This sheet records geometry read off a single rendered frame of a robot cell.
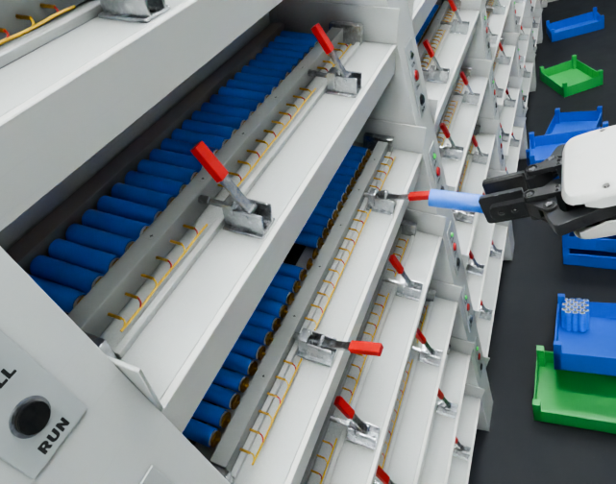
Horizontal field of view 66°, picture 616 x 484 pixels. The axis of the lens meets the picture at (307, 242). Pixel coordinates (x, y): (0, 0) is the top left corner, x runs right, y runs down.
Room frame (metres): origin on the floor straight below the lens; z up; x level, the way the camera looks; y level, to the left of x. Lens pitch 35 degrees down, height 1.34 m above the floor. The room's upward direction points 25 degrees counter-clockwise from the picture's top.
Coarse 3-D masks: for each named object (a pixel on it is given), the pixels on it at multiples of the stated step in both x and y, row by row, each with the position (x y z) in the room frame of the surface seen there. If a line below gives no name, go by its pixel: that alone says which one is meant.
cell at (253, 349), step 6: (240, 342) 0.39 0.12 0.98; (246, 342) 0.39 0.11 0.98; (252, 342) 0.39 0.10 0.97; (234, 348) 0.39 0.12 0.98; (240, 348) 0.39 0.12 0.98; (246, 348) 0.38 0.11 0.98; (252, 348) 0.38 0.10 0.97; (258, 348) 0.38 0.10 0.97; (240, 354) 0.39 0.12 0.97; (246, 354) 0.38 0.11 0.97; (252, 354) 0.38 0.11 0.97
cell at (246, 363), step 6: (234, 354) 0.38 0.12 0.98; (228, 360) 0.37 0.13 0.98; (234, 360) 0.37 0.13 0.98; (240, 360) 0.37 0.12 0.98; (246, 360) 0.37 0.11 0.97; (252, 360) 0.37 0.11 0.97; (222, 366) 0.38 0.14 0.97; (228, 366) 0.37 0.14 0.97; (234, 366) 0.37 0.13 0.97; (240, 366) 0.36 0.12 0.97; (246, 366) 0.36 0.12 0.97; (240, 372) 0.36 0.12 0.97; (246, 372) 0.36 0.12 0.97
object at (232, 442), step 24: (384, 144) 0.70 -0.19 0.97; (360, 192) 0.59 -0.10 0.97; (336, 240) 0.51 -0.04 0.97; (312, 264) 0.48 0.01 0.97; (312, 288) 0.44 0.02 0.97; (288, 312) 0.41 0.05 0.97; (288, 336) 0.38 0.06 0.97; (264, 360) 0.36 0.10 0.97; (264, 384) 0.33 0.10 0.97; (288, 384) 0.34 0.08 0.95; (240, 408) 0.31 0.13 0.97; (240, 432) 0.29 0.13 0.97; (216, 456) 0.27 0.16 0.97
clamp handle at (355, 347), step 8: (320, 344) 0.36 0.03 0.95; (328, 344) 0.36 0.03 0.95; (336, 344) 0.35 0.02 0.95; (344, 344) 0.35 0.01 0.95; (352, 344) 0.34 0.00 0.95; (360, 344) 0.34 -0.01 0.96; (368, 344) 0.33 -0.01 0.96; (376, 344) 0.33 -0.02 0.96; (352, 352) 0.34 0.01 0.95; (360, 352) 0.33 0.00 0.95; (368, 352) 0.33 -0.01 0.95; (376, 352) 0.32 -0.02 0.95
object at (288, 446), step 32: (384, 128) 0.72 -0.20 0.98; (416, 128) 0.69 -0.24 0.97; (416, 160) 0.67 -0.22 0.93; (384, 224) 0.55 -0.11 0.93; (352, 256) 0.50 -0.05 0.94; (384, 256) 0.51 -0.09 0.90; (352, 288) 0.45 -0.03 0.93; (320, 320) 0.41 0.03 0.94; (352, 320) 0.40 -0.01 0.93; (320, 384) 0.33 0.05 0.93; (288, 416) 0.31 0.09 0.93; (320, 416) 0.31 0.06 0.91; (256, 448) 0.29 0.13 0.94; (288, 448) 0.28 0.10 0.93; (256, 480) 0.26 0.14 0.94; (288, 480) 0.25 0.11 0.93
